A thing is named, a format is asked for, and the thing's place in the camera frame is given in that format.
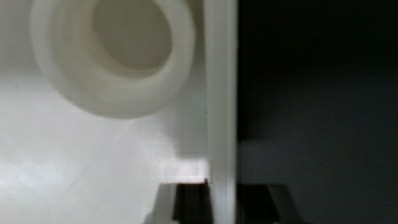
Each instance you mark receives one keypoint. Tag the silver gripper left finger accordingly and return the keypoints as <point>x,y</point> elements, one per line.
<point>182,204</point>

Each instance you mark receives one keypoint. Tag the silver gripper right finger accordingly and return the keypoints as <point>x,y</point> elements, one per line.
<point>266,205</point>

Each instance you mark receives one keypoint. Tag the white square tabletop tray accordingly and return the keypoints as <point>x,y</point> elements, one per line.
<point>118,107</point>

